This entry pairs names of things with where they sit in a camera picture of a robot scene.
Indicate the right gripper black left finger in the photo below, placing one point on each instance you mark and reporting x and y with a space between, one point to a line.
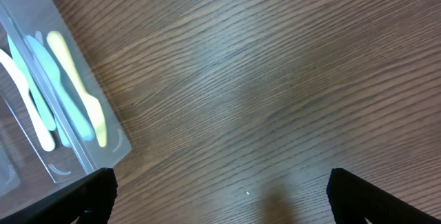
88 201

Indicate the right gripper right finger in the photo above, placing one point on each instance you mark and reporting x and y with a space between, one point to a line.
354 200

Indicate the light blue plastic knife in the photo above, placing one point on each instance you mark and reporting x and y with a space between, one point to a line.
62 136

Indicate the yellow plastic knife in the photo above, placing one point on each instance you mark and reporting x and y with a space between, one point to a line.
92 105

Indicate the white plastic knife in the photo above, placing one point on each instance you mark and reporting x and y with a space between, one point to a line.
44 137
53 72

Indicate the right clear plastic container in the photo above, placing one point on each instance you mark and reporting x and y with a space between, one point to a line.
29 173

